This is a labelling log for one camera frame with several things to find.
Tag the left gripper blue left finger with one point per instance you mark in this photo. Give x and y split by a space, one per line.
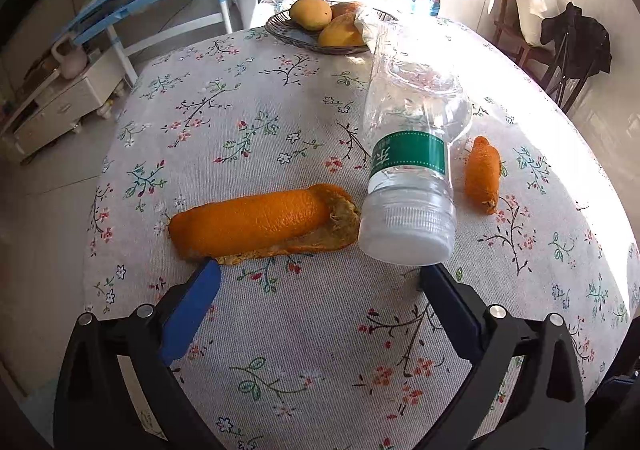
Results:
193 300

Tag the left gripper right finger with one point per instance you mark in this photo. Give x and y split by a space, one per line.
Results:
458 308

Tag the orange peel piece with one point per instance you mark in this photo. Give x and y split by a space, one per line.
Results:
482 175

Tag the clear plastic water bottle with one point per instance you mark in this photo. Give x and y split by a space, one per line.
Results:
415 110

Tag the floral white tablecloth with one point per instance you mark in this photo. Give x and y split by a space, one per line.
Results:
319 346

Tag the white tv cabinet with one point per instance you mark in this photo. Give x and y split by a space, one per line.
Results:
56 107

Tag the wooden chair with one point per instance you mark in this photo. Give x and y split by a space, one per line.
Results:
520 21

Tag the pink ceramic jug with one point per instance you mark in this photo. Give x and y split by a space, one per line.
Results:
73 62

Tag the black jacket on chair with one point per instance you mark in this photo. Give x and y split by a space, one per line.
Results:
588 46

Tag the woven fruit basket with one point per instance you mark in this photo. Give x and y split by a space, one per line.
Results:
283 28

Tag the blue children's study desk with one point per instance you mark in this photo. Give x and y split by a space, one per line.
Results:
101 16

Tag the yellow mango fruit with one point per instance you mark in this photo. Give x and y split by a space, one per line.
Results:
312 15

